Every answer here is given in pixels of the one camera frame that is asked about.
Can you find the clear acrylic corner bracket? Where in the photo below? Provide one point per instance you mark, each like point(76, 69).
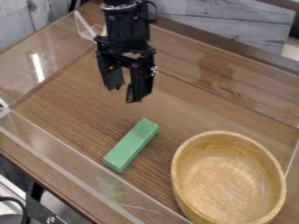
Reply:
point(89, 31)

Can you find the black table leg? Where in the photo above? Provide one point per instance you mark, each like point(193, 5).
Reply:
point(34, 192)

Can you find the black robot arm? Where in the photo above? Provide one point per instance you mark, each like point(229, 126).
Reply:
point(124, 3)

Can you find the brown wooden bowl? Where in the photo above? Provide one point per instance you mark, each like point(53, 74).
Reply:
point(228, 180)

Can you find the green rectangular block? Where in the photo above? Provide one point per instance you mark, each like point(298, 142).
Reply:
point(129, 147)

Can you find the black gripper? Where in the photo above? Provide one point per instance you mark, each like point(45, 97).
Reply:
point(124, 47)

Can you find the clear acrylic front barrier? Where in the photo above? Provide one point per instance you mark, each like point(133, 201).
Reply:
point(93, 189)

